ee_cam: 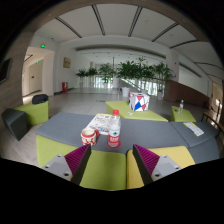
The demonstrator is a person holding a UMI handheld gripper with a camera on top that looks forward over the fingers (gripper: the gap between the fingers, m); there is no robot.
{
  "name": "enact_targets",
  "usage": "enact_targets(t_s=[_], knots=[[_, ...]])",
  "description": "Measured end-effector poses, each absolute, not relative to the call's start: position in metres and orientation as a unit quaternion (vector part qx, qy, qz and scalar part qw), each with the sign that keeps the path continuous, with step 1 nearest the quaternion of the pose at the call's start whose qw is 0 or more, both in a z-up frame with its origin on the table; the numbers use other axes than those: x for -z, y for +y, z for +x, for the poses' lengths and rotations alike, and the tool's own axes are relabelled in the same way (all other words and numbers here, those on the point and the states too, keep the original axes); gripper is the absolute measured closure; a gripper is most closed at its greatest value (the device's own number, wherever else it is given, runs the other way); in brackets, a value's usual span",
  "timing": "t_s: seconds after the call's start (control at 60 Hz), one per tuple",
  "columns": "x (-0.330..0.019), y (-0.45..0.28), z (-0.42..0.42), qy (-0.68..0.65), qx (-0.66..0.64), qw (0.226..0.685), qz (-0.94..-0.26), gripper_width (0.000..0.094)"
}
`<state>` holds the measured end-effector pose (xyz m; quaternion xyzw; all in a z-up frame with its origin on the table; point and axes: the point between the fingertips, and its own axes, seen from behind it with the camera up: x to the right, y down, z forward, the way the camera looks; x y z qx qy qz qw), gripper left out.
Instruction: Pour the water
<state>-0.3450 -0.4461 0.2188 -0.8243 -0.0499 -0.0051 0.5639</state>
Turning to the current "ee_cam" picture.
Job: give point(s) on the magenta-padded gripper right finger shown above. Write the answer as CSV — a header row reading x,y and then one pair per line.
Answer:
x,y
163,166

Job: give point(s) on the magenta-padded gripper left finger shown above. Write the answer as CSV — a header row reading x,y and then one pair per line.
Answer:
x,y
60,165

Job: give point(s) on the clear red-capped water bottle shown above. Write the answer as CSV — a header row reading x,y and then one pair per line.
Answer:
x,y
114,131

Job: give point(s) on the red and white mug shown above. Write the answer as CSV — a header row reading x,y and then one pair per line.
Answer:
x,y
88,137

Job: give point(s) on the yellow and white booklet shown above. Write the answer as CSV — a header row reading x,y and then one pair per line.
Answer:
x,y
193,129

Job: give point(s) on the large green low table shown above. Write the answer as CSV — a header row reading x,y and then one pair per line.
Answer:
x,y
146,116

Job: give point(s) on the small green low table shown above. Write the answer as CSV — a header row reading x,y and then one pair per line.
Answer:
x,y
185,117

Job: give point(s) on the flat round red coaster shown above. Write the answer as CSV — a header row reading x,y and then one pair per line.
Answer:
x,y
110,145

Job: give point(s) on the green cube seat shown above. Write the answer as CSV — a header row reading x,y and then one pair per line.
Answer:
x,y
33,114

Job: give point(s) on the open illustrated magazine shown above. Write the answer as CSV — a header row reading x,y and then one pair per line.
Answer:
x,y
99,122

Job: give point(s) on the dark grey seat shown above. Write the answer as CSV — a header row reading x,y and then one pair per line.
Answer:
x,y
15,124

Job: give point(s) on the small clear plastic bottle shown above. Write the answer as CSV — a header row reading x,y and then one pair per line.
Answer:
x,y
181,107

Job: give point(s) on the black bag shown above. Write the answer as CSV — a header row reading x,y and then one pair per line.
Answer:
x,y
40,98

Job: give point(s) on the wooden bench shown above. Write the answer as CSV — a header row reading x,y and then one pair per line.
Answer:
x,y
213,116

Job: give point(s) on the red fire extinguisher cabinet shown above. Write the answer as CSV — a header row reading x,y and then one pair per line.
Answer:
x,y
64,87

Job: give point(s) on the group of potted green plants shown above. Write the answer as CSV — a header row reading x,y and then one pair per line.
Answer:
x,y
133,71

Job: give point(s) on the gold wall plaque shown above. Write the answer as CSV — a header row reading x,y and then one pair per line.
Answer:
x,y
67,62

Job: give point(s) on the black wall monitor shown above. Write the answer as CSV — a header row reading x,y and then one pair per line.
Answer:
x,y
5,70

